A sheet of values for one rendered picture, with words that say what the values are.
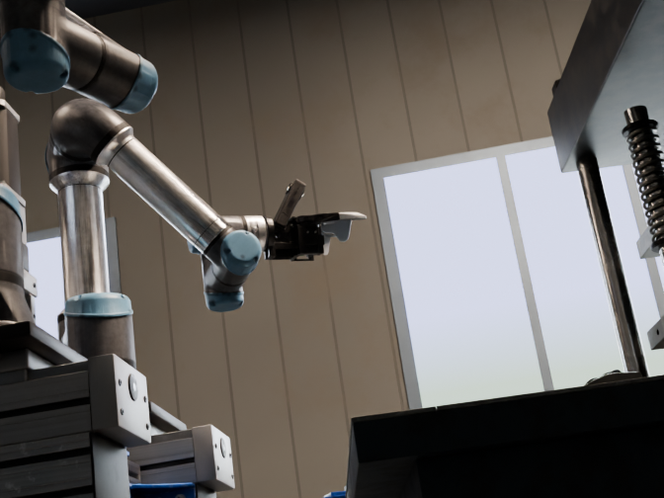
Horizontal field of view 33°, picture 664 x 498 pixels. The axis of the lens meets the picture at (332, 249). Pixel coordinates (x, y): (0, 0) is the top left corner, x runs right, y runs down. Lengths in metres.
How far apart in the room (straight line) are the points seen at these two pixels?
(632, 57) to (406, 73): 2.23
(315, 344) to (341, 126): 0.95
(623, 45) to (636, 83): 0.21
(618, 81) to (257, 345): 2.18
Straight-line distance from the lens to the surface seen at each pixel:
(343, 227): 2.26
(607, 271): 3.07
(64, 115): 2.16
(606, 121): 2.98
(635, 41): 2.63
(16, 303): 1.48
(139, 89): 1.43
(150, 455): 1.85
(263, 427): 4.40
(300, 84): 4.85
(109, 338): 1.94
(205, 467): 1.83
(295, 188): 2.30
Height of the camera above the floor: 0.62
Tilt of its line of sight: 20 degrees up
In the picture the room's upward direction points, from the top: 8 degrees counter-clockwise
